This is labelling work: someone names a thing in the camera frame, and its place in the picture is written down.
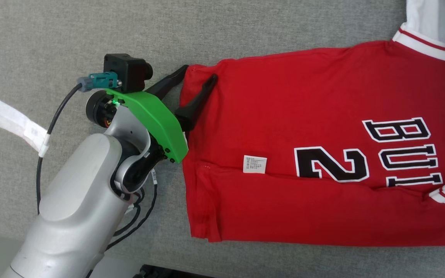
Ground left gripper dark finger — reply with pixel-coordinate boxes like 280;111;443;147
145;64;190;101
174;74;219;132

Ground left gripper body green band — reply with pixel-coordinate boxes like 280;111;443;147
106;89;189;164

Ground red basketball jersey white trim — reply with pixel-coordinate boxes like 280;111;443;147
178;0;445;248

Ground grey fabric sofa seat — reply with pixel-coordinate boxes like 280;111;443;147
0;0;445;278

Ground left camera cable teal connector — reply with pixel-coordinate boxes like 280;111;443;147
36;72;123;215

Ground black left arm cable bundle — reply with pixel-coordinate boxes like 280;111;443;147
106;169;158;252

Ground white paper cable tag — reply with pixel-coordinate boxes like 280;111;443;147
0;97;50;158

